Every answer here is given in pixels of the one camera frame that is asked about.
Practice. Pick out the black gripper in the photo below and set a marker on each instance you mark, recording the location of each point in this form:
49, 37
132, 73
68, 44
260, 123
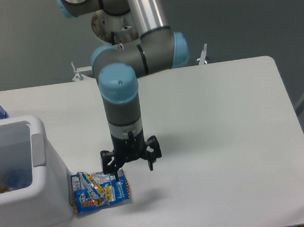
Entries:
128, 150

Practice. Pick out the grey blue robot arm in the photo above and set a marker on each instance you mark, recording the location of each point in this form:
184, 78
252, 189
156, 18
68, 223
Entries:
117, 68

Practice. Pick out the white trash can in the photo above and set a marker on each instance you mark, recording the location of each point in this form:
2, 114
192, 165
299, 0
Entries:
34, 181

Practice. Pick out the trash inside bin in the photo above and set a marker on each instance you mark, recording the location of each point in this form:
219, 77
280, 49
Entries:
15, 179

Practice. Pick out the blue crumpled snack wrapper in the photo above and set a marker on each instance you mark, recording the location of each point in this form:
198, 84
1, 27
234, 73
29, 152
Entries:
94, 191

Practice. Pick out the white table frame bracket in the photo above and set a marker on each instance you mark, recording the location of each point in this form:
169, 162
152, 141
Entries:
81, 73

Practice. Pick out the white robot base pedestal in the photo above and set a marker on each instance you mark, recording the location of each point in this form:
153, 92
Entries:
114, 30

